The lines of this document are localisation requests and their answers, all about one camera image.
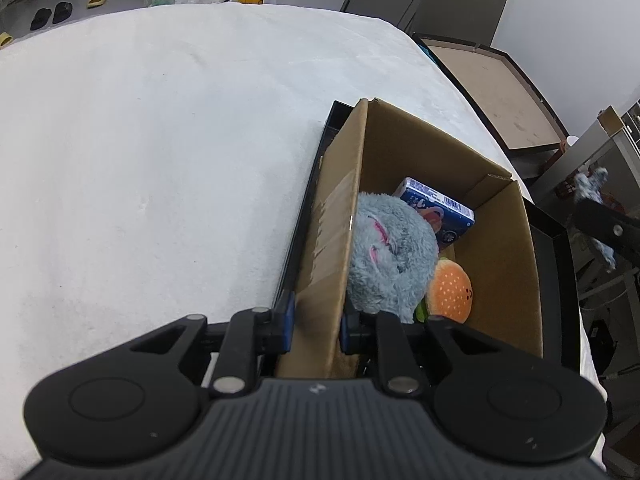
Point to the dark framed brown board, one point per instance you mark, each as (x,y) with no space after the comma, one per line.
(500,95)

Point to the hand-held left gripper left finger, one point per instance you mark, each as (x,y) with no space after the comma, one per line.
(287,325)

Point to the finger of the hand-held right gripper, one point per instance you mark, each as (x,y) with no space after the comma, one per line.
(605,225)

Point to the hamburger plush toy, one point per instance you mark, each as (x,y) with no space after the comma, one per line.
(452,290)

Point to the black tray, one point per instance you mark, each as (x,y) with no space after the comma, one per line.
(555,270)

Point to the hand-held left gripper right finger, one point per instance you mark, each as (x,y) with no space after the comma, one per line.
(346,334)

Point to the light blue fluffy plush toy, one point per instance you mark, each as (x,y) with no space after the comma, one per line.
(395,240)

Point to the brown cardboard box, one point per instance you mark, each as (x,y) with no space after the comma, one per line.
(500,260)

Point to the black slipper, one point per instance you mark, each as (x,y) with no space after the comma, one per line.
(63,12)
(41,19)

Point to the blue milk carton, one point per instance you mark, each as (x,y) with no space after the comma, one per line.
(440,210)

